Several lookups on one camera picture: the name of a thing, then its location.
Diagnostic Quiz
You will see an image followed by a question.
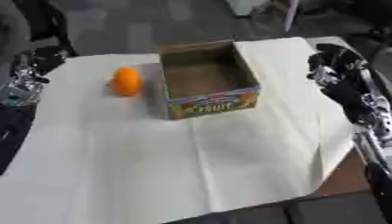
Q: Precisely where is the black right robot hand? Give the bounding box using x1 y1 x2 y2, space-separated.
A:
306 43 379 124

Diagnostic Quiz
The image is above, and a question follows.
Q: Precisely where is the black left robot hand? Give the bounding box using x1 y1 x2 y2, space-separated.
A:
10 46 73 78

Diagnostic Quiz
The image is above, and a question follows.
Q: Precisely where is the printed cardboard fruit box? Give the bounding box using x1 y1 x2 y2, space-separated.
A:
145 39 263 121

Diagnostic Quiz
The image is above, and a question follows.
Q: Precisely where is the orange toy fruit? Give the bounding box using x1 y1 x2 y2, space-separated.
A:
108 66 144 97

